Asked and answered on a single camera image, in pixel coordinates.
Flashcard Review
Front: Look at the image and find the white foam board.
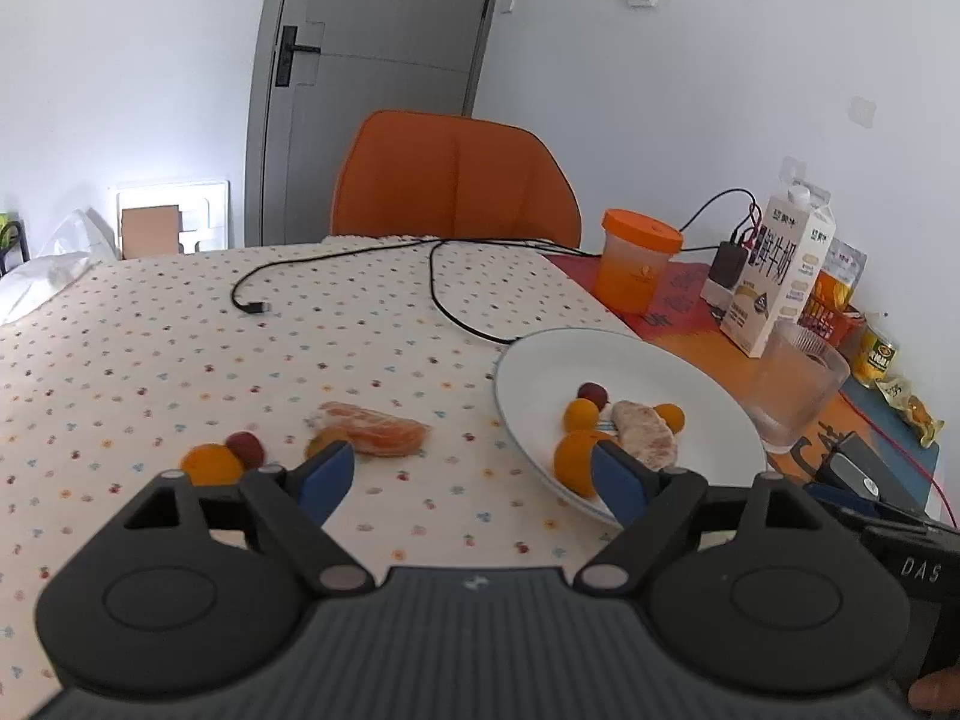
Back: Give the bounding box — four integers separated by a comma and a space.
114, 178, 230, 260

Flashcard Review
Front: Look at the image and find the black metal rack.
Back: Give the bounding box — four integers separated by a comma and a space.
0, 219, 31, 276

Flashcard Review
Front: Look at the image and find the person's right hand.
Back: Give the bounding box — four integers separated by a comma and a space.
909, 666, 960, 713

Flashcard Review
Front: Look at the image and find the medium orange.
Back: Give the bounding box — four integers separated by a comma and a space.
181, 444, 247, 487

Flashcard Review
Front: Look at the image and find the red and orange printed mat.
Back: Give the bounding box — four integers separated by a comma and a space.
544, 251, 960, 541

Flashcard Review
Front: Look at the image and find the yellow can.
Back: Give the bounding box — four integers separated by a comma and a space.
855, 326, 899, 389

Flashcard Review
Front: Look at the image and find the black usb cable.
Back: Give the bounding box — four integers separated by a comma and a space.
231, 236, 601, 346

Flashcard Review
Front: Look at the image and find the white plate with blue rim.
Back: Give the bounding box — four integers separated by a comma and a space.
493, 328, 767, 530

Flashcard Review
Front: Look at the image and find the brown cardboard sheet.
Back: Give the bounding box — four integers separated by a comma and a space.
121, 205, 182, 260

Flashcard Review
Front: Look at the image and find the white plastic bag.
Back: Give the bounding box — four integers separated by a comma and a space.
0, 206, 121, 323

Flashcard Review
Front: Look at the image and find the peeled pomelo wedge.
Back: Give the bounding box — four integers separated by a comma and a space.
609, 400, 680, 472

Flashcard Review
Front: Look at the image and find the white milk carton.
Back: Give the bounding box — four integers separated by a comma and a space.
720, 181, 837, 359

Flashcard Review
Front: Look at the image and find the thin black power cord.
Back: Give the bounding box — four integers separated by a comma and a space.
679, 191, 758, 233

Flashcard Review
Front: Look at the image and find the black door handle lock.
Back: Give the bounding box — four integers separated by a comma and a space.
274, 25, 322, 88

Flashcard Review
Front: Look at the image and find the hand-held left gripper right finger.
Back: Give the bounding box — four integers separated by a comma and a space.
573, 439, 864, 598

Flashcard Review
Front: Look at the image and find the red cable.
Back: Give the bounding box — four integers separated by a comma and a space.
840, 390, 960, 533

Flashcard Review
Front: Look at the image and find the orange chair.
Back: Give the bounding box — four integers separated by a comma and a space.
330, 109, 584, 250

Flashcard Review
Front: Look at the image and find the black power adapter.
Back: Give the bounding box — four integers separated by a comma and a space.
814, 431, 927, 502

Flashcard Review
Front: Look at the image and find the yellow snack packet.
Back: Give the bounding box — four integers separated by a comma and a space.
877, 376, 942, 447

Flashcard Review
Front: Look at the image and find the ribbed clear glass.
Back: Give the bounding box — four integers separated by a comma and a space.
750, 319, 852, 455

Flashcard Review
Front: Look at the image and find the grey door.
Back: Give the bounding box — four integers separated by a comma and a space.
245, 0, 511, 248

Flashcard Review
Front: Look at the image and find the red plastic basket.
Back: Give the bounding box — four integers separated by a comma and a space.
799, 292, 863, 350

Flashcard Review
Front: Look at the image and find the small brownish round fruit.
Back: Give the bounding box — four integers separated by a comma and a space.
304, 427, 347, 462

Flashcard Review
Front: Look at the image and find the dark multiport charger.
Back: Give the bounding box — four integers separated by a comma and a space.
709, 240, 752, 291

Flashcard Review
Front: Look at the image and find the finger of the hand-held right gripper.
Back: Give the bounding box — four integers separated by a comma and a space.
806, 481, 943, 532

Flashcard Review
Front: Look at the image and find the floral tablecloth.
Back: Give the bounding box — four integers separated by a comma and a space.
0, 235, 638, 702

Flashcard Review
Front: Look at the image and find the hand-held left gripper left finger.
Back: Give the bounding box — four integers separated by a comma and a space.
81, 440, 377, 600

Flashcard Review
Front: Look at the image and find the orange cup with lid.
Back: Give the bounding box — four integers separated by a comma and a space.
592, 208, 685, 316

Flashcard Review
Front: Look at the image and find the large orange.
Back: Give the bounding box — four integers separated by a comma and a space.
553, 430, 612, 498

